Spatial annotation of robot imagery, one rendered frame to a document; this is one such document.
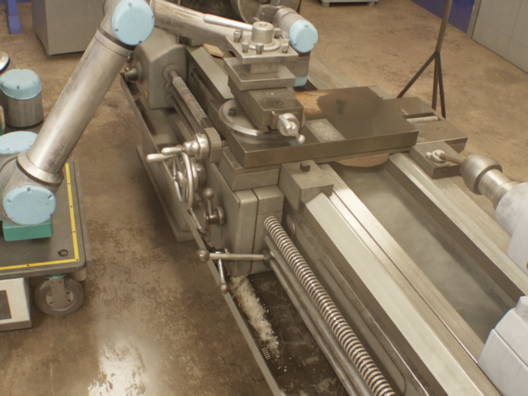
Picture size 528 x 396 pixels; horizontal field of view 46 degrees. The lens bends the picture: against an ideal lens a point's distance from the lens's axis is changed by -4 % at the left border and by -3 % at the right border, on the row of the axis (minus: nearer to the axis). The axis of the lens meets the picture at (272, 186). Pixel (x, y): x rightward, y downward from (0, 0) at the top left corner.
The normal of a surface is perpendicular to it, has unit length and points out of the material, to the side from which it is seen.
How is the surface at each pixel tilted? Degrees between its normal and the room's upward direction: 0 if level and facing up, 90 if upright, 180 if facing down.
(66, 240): 0
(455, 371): 36
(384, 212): 24
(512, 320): 62
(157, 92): 90
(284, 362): 0
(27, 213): 94
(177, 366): 0
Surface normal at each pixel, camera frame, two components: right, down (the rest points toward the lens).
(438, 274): 0.11, -0.74
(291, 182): -0.92, 0.14
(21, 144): 0.06, -0.87
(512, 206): -0.77, -0.28
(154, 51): -0.40, -0.63
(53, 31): 0.48, 0.52
